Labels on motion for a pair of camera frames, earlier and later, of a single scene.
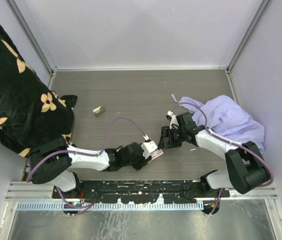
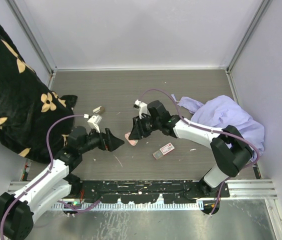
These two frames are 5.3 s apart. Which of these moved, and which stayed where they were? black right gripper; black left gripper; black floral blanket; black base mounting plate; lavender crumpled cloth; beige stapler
Moved: black left gripper; black right gripper
Stayed: beige stapler; black floral blanket; black base mounting plate; lavender crumpled cloth
